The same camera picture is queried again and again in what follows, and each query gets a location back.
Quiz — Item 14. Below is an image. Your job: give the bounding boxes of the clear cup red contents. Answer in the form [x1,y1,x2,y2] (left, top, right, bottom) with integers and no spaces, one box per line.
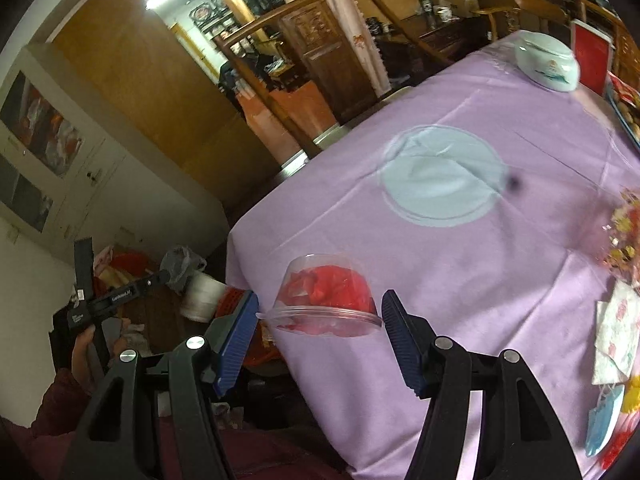
[258,254,383,338]

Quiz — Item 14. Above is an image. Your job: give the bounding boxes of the floral paper napkins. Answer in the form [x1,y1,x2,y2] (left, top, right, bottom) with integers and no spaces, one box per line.
[591,281,639,386]

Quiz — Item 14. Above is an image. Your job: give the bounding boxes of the blue face mask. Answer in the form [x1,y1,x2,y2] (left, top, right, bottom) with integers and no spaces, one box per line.
[585,384,625,457]

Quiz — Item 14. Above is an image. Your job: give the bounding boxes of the yellow ribbon pompom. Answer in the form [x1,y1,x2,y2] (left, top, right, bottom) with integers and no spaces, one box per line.
[622,375,640,414]

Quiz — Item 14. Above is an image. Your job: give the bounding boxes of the red ribbon pompom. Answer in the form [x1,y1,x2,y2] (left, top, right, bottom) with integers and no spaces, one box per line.
[599,417,638,470]

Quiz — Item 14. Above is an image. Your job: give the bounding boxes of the red patterned cellophane wrapper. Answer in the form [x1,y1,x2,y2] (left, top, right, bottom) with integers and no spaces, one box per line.
[600,188,640,292]

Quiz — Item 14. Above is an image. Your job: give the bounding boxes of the person left hand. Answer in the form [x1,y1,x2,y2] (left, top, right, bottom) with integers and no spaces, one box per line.
[72,318,131,394]

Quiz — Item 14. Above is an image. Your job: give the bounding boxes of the bin with plastic bag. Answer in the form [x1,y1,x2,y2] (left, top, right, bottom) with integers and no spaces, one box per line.
[160,246,206,292]

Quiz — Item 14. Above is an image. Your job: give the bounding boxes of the white cabinet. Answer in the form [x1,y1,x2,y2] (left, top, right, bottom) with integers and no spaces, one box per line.
[1,44,229,262]

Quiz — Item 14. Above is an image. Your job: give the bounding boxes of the purple tablecloth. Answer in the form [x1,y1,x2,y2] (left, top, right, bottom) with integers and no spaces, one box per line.
[227,38,639,479]

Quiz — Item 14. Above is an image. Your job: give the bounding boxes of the white ceramic lidded jar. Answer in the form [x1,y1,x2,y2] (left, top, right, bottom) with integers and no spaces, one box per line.
[514,30,580,92]

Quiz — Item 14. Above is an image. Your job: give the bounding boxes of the wooden armchair left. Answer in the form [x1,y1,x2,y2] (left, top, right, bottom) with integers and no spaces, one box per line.
[214,0,452,158]

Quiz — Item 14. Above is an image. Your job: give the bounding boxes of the blue fruit plate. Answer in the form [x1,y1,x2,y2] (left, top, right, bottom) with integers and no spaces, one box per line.
[605,73,640,151]

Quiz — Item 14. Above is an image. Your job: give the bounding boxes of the red and white box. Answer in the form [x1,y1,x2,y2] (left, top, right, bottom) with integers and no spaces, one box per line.
[570,20,614,96]

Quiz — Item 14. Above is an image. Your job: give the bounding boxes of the pink floral curtain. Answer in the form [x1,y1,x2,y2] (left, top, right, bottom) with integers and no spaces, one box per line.
[264,0,392,99]

